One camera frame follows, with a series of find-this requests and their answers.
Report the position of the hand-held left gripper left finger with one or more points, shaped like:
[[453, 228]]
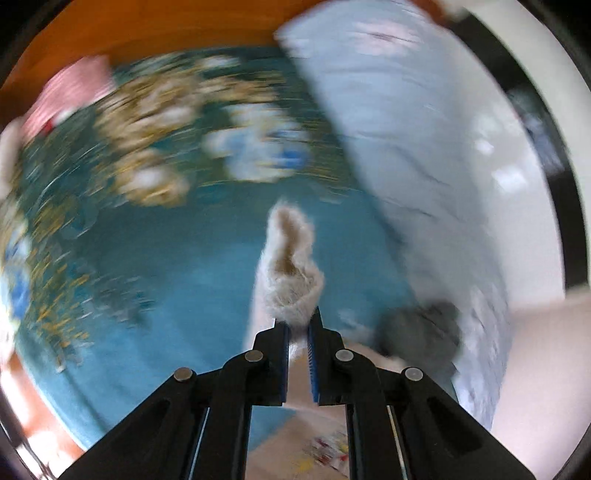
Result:
[[282, 360]]

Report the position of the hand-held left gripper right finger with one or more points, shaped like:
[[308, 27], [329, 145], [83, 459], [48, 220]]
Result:
[[315, 360]]

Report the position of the beige fuzzy printed sweater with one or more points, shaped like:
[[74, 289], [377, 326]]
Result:
[[288, 272]]

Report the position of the grey fuzzy pants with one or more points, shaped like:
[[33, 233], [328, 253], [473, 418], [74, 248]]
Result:
[[418, 332]]

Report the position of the teal floral blanket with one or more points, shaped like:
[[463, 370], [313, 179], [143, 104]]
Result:
[[184, 258]]

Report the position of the light blue floral quilt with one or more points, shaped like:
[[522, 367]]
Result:
[[406, 138]]

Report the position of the pink striped cloth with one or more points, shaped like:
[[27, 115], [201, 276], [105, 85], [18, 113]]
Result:
[[69, 97]]

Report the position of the white fluffy cloth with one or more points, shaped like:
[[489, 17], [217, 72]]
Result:
[[9, 152]]

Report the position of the orange wooden headboard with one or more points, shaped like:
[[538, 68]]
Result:
[[161, 32]]

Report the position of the black door frame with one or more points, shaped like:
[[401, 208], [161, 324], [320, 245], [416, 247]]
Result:
[[549, 138]]

